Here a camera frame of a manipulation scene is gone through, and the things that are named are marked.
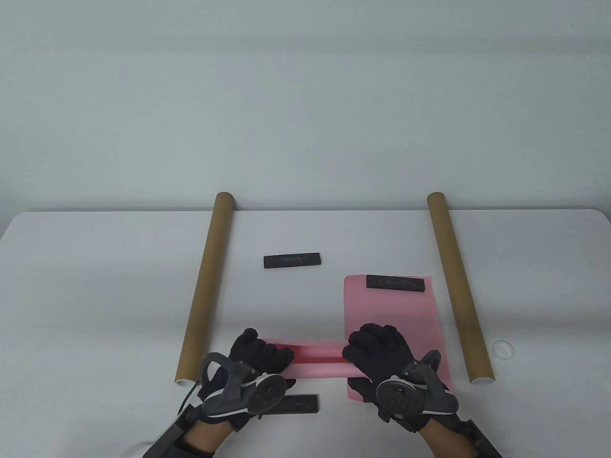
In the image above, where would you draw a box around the person's right hand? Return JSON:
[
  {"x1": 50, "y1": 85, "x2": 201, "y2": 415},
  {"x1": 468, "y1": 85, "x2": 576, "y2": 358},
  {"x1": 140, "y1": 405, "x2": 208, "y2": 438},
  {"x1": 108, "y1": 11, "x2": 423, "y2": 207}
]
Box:
[{"x1": 342, "y1": 323, "x2": 460, "y2": 432}]

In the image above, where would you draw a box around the person's left hand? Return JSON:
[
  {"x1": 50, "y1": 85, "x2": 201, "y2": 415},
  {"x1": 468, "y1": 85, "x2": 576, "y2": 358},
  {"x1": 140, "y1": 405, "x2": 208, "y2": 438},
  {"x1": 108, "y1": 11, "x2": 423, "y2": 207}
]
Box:
[{"x1": 198, "y1": 328, "x2": 297, "y2": 432}]

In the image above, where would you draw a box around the pink paper sheet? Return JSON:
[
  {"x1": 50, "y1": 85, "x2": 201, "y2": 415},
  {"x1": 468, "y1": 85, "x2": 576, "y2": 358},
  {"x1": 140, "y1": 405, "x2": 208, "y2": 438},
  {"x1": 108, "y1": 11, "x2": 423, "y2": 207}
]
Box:
[
  {"x1": 343, "y1": 274, "x2": 453, "y2": 401},
  {"x1": 265, "y1": 339, "x2": 356, "y2": 380}
]

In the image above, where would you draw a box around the black paperweight bar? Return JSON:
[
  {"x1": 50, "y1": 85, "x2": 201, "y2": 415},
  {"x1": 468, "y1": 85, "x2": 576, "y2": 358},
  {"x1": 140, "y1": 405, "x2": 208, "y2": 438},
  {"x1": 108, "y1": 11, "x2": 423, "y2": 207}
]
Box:
[
  {"x1": 263, "y1": 253, "x2": 322, "y2": 269},
  {"x1": 274, "y1": 394, "x2": 319, "y2": 415},
  {"x1": 366, "y1": 275, "x2": 425, "y2": 293}
]

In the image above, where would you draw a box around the brown cardboard mailing tube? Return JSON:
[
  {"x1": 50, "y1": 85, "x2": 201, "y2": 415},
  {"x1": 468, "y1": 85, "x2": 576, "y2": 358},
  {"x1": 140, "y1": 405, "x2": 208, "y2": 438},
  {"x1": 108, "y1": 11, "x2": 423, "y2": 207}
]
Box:
[
  {"x1": 427, "y1": 192, "x2": 497, "y2": 385},
  {"x1": 173, "y1": 192, "x2": 234, "y2": 386}
]

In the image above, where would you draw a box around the person's right forearm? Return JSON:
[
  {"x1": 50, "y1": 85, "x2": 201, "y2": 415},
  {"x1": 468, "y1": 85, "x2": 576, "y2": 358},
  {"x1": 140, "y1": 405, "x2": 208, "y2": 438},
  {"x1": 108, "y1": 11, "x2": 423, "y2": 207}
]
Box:
[{"x1": 420, "y1": 415, "x2": 483, "y2": 458}]

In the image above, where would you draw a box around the person's left forearm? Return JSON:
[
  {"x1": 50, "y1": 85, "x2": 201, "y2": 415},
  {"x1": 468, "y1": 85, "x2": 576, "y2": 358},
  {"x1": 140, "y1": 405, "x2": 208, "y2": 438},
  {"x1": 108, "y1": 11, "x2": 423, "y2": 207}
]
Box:
[{"x1": 184, "y1": 420, "x2": 239, "y2": 458}]

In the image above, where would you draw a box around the grey hand-mounted controller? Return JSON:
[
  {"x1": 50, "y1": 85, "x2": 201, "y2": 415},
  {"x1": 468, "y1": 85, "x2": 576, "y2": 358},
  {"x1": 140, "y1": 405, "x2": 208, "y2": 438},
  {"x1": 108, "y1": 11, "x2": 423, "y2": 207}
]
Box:
[
  {"x1": 376, "y1": 350, "x2": 460, "y2": 420},
  {"x1": 200, "y1": 352, "x2": 288, "y2": 418}
]

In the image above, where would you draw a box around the grey wrist-mounted box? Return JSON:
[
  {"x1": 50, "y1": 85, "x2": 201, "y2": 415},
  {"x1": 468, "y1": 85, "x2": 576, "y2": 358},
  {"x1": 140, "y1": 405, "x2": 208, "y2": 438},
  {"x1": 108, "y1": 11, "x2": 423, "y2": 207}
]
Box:
[
  {"x1": 143, "y1": 403, "x2": 201, "y2": 458},
  {"x1": 458, "y1": 417, "x2": 504, "y2": 458}
]

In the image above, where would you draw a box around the black cable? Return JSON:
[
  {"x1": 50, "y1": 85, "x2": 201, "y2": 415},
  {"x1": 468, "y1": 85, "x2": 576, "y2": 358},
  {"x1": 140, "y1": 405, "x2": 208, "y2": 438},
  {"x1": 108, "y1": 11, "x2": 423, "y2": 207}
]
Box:
[{"x1": 177, "y1": 382, "x2": 203, "y2": 416}]

